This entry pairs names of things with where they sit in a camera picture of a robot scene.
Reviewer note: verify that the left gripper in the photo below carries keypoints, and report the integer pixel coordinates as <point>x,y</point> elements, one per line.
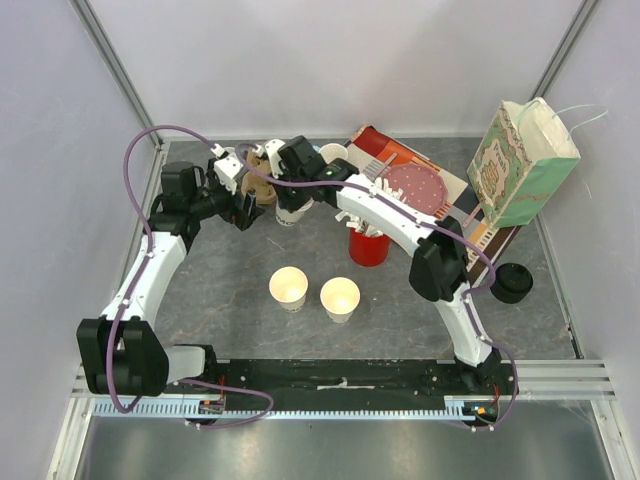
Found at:
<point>243,218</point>

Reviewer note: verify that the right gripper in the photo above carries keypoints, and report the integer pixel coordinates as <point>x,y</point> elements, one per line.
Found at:
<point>291,198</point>

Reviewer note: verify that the single white paper cup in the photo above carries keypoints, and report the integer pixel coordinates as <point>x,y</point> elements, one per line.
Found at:
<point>340,296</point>

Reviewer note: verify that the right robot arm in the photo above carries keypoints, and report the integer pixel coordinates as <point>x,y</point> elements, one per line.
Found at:
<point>437,249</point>

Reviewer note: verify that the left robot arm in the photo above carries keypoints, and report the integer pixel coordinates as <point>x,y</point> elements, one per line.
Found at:
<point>120,351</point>

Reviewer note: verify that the cardboard cup carrier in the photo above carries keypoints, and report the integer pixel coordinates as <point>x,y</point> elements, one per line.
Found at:
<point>264,191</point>

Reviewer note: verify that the light blue ceramic mug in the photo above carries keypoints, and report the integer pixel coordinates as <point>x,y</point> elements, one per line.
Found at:
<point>333,151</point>

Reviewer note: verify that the white stir sticks bundle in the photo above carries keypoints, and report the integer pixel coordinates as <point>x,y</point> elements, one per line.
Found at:
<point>362,198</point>

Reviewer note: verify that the red cup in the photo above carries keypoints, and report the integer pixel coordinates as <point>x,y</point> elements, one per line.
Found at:
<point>368,251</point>

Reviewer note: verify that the colourful magazine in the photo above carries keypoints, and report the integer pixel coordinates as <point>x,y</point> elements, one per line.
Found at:
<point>374,153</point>

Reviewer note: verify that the pink polka dot plate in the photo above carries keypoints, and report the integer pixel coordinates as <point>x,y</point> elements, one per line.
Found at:
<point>422,188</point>

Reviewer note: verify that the stack of black lids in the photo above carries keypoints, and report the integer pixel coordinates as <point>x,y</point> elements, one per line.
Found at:
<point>512,284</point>

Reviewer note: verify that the green paper gift bag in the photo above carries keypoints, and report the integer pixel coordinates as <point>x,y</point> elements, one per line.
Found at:
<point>524,157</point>

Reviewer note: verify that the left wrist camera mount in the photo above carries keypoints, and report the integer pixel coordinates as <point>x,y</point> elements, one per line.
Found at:
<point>226,167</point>

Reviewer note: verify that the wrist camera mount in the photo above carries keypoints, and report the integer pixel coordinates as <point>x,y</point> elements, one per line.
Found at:
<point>270,151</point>
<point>226,167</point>

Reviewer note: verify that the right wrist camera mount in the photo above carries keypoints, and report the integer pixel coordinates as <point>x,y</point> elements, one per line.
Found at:
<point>270,151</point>

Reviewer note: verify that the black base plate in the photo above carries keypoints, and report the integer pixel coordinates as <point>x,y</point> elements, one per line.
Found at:
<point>445,378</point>

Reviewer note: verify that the aluminium frame rail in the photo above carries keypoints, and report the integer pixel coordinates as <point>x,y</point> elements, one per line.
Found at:
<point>97,33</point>

